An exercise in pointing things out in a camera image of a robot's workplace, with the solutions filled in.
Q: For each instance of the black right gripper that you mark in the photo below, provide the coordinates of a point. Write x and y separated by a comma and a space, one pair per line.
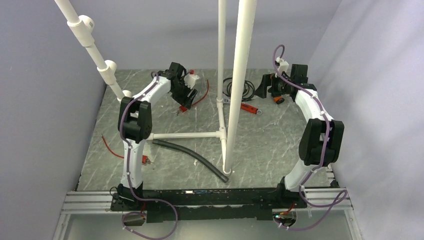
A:
267, 80

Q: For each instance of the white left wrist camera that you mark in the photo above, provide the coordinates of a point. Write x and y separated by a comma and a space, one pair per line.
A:
190, 80

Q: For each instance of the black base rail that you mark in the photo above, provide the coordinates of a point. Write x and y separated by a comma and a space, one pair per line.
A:
210, 204

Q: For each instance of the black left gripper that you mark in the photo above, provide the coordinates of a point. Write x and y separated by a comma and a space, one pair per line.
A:
185, 100

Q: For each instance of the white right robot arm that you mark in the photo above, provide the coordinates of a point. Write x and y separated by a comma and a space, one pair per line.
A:
299, 75

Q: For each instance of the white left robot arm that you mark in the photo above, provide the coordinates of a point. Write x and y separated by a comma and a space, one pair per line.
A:
135, 121

